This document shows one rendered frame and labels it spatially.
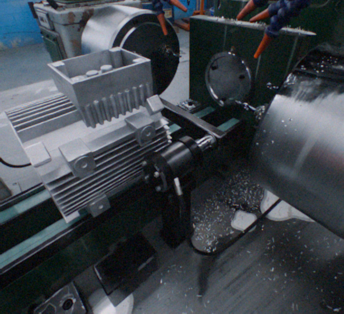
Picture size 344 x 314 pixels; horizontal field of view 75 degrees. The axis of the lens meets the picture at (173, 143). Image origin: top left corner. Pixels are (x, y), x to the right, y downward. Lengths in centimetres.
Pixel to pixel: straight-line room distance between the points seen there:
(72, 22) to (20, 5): 513
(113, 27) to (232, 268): 60
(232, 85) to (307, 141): 34
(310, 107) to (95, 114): 28
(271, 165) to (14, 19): 581
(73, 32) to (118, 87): 49
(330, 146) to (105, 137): 28
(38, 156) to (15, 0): 565
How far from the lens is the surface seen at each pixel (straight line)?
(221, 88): 63
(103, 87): 33
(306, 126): 30
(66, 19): 81
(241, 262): 51
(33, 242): 45
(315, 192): 32
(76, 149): 32
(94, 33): 71
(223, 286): 49
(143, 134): 33
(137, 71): 35
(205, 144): 38
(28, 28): 598
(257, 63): 56
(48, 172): 33
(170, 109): 46
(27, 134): 34
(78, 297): 45
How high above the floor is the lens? 126
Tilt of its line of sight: 39 degrees down
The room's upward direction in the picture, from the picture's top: 3 degrees counter-clockwise
